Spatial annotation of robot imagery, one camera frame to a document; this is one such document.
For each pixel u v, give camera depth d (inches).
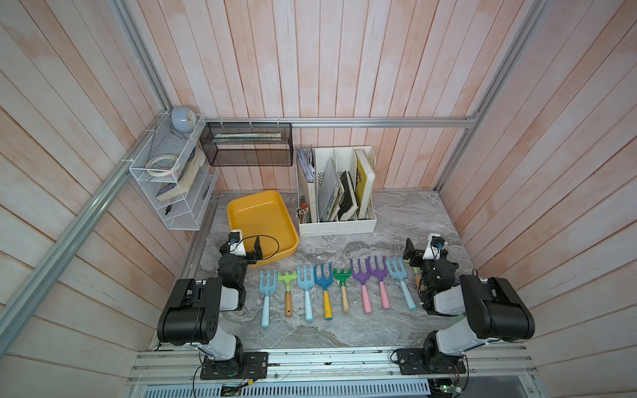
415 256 31.9
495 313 17.8
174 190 31.0
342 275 36.4
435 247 29.6
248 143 40.7
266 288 34.8
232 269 27.2
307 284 35.5
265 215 43.3
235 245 30.0
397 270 36.7
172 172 27.5
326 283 35.7
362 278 36.3
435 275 27.0
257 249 33.1
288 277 36.3
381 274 36.6
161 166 29.5
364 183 35.6
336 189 36.3
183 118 32.2
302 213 35.5
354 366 28.9
